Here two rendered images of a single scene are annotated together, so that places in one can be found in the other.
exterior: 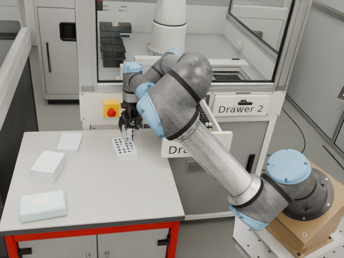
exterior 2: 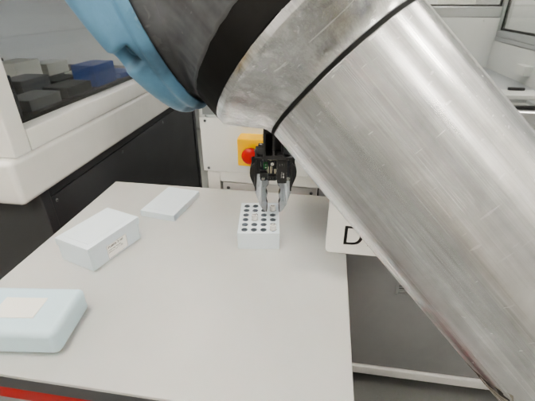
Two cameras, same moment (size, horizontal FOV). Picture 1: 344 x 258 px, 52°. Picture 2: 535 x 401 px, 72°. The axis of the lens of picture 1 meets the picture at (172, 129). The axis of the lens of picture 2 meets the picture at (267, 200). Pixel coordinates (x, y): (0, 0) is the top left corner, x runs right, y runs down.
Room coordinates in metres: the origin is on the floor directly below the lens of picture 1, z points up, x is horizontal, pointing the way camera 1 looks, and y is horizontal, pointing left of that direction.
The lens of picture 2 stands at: (0.64, -0.08, 1.20)
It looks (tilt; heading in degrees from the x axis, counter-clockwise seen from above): 29 degrees down; 23
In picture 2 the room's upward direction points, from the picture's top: straight up
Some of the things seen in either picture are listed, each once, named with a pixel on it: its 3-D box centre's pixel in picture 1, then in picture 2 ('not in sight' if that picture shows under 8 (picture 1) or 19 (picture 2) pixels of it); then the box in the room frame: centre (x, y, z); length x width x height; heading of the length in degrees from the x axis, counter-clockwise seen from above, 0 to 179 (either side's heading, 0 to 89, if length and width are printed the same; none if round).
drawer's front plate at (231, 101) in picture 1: (241, 105); not in sight; (1.59, -0.33, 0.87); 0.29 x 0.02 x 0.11; 105
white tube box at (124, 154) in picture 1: (124, 148); (259, 224); (1.25, 0.20, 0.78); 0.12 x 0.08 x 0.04; 23
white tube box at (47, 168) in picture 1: (48, 166); (100, 237); (1.07, 0.46, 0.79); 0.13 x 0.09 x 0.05; 177
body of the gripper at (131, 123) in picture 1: (131, 113); (273, 148); (1.26, 0.17, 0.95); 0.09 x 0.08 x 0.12; 23
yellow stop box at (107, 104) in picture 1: (111, 108); (252, 150); (1.41, 0.29, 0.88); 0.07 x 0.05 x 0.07; 105
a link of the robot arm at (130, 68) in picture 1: (132, 77); not in sight; (1.27, 0.17, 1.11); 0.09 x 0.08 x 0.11; 33
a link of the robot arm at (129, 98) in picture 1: (132, 94); not in sight; (1.27, 0.17, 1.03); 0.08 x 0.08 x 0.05
